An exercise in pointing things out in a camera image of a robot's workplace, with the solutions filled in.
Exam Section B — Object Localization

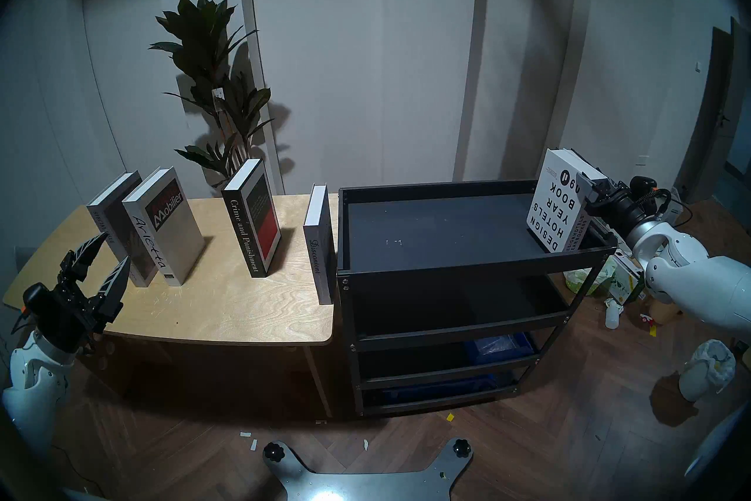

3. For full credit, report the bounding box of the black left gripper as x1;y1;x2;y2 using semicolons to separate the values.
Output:
22;233;133;351

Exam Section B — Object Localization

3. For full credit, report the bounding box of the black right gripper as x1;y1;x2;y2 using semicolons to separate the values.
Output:
576;170;655;236

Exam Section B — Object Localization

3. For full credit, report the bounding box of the white Design Hotels yearbook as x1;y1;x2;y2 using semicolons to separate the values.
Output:
526;148;609;254

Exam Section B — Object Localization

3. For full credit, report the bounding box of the grey Discontent book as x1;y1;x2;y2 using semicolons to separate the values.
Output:
303;184;336;305

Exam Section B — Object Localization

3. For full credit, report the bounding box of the light wooden display table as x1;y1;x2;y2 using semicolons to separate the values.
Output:
3;195;338;418

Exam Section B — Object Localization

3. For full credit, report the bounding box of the black metal shelf cart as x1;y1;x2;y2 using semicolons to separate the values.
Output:
334;179;617;418

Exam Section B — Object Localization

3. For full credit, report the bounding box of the grey Special Issue book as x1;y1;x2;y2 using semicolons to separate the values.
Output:
86;171;159;288

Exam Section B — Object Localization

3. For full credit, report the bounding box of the Arietta Mobilier book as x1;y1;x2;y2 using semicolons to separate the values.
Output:
121;166;206;287

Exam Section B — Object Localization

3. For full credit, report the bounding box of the pale green plastic bag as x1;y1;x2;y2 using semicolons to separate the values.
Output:
563;262;617;296

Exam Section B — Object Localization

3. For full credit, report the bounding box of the green and white carton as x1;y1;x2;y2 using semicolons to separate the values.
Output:
607;250;646;305

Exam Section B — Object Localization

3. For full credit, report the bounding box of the dark brown door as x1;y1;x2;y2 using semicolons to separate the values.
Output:
675;16;751;204

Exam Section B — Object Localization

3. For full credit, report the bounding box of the Crime and Punishment book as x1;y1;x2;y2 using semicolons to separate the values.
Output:
222;158;281;279

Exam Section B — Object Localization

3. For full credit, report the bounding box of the blue bin with clear bag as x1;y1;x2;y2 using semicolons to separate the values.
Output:
469;333;532;364

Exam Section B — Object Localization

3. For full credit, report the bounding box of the white bin with plastic bag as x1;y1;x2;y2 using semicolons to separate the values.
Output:
679;340;736;402

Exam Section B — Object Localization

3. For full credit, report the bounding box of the flat blue plastic crate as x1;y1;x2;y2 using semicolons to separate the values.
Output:
375;374;499;404

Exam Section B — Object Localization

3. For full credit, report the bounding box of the tall green leafy plant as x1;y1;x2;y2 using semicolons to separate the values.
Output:
148;0;276;195

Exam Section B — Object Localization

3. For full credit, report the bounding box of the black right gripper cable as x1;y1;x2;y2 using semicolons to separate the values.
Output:
657;189;693;227

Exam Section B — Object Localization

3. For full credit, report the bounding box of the grey metal robot base plate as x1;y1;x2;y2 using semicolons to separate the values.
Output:
262;438;473;501

